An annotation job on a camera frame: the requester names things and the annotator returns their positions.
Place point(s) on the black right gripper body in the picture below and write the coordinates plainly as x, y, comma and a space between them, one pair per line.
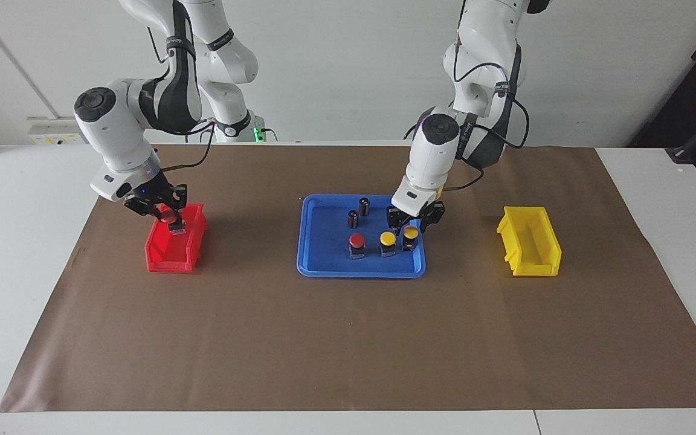
157, 196

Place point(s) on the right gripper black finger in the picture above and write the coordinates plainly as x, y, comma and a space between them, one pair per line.
180, 214
161, 213

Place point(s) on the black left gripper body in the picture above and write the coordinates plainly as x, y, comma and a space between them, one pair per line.
417, 216

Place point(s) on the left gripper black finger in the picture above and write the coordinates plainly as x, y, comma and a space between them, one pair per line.
395, 220
434, 222

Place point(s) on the red push button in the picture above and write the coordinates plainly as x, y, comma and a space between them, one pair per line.
357, 240
168, 215

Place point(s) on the yellow push button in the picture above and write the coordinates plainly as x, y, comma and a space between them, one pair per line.
388, 238
410, 231

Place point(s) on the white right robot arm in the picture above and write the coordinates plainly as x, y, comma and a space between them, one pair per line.
112, 127

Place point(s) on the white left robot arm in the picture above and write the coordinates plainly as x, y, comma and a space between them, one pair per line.
432, 157

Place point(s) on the black cylindrical capacitor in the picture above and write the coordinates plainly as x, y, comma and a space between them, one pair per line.
353, 219
364, 206

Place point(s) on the red plastic storage bin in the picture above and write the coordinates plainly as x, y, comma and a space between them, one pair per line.
167, 258

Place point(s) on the blue plastic tray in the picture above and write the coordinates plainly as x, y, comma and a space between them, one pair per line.
324, 254

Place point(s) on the yellow plastic storage bin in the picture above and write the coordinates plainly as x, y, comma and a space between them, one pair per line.
535, 267

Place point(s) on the brown paper table mat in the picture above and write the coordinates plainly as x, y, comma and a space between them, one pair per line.
348, 338

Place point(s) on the dark wall panel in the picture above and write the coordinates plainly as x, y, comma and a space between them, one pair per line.
686, 90

